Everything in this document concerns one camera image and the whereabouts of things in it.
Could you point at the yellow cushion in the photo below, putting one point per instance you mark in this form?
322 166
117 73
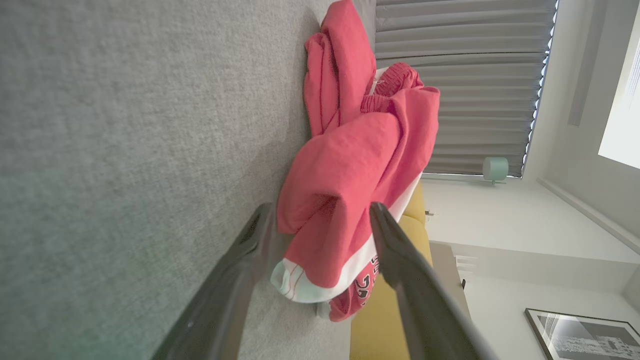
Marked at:
380 330

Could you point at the grey fabric sofa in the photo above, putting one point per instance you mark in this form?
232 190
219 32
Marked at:
125 150

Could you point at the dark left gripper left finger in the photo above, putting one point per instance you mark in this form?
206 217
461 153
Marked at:
220 310

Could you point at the black framed picture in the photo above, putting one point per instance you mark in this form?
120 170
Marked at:
585 340

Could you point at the red shorts white stripes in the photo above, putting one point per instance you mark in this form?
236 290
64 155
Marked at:
350 165

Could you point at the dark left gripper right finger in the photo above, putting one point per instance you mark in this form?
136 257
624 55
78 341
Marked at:
425 310

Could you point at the red basketball jersey white sleeves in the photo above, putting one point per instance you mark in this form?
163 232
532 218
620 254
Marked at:
340 65

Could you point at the grey window blinds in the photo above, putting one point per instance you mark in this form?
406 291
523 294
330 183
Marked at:
475 100

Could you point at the mint green lamp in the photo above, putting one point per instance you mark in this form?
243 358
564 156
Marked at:
495 169

